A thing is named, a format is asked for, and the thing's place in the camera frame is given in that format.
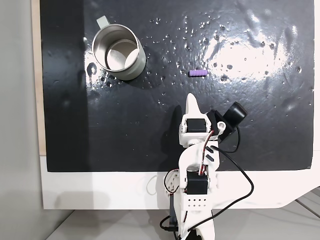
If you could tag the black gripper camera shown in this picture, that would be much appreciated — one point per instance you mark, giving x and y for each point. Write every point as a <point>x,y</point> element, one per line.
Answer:
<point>235,112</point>

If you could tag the stainless steel mug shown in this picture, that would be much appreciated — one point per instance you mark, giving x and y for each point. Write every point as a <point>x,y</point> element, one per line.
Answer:
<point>136,68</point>

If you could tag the light wooden board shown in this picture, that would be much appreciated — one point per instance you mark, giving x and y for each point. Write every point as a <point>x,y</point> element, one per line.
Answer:
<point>36,75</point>

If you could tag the black glossy table mat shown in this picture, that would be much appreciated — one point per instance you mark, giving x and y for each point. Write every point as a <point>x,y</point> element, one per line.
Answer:
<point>140,125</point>

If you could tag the purple ribbed pen grip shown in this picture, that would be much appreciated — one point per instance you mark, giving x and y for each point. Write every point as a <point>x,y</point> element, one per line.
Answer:
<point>198,73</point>

